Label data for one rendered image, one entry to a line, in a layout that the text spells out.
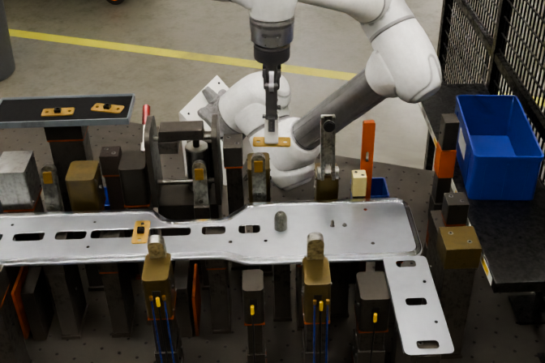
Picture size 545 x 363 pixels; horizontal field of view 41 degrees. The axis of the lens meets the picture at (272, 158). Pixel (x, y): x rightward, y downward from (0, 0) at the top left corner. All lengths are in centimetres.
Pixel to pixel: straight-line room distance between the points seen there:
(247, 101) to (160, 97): 219
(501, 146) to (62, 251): 119
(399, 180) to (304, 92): 204
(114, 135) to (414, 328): 157
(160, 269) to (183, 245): 14
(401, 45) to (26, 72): 348
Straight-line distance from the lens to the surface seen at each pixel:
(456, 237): 170
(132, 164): 192
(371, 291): 166
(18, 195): 196
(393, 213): 185
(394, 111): 427
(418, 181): 249
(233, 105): 235
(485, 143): 210
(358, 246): 174
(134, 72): 480
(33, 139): 285
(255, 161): 185
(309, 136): 218
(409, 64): 186
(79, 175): 191
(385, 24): 189
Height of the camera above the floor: 213
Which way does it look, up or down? 34 degrees down
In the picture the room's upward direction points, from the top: 1 degrees counter-clockwise
